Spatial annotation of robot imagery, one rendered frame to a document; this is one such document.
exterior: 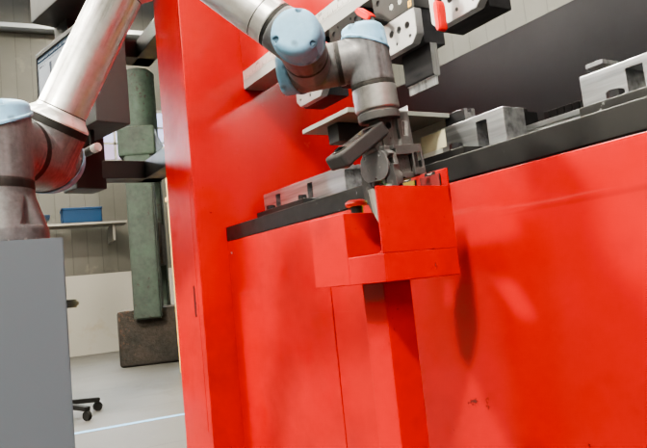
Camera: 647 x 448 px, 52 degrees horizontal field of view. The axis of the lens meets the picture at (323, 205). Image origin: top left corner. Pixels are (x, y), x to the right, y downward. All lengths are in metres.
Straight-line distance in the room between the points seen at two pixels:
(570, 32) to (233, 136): 1.07
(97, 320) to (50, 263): 8.84
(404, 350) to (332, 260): 0.19
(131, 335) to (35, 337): 6.20
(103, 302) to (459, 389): 8.80
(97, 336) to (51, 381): 8.85
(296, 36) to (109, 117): 1.32
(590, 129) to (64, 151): 0.86
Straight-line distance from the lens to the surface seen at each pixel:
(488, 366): 1.23
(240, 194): 2.19
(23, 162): 1.11
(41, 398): 1.05
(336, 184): 1.78
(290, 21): 0.99
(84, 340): 9.87
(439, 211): 1.11
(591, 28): 1.89
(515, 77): 2.04
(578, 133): 1.06
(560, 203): 1.08
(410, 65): 1.58
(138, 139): 7.31
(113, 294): 9.90
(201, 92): 2.22
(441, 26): 1.41
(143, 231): 7.14
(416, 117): 1.40
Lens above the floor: 0.67
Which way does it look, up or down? 7 degrees up
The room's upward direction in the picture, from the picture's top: 6 degrees counter-clockwise
